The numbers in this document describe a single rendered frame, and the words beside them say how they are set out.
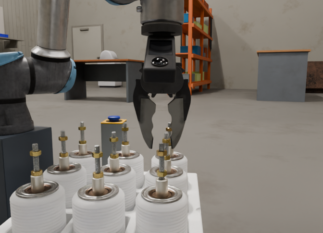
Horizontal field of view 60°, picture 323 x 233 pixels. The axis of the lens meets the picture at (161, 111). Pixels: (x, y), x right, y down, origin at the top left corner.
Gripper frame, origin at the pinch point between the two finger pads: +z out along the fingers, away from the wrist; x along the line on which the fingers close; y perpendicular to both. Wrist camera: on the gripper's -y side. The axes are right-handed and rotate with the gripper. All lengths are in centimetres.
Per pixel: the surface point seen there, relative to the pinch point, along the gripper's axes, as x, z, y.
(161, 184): 0.0, 7.5, -0.6
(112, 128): 14.8, 5.6, 39.6
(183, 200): -3.8, 10.1, -1.4
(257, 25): -289, -146, 768
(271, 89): -195, 15, 422
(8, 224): 29.5, 17.0, 3.2
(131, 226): 5.7, 17.0, 1.9
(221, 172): -30, 35, 80
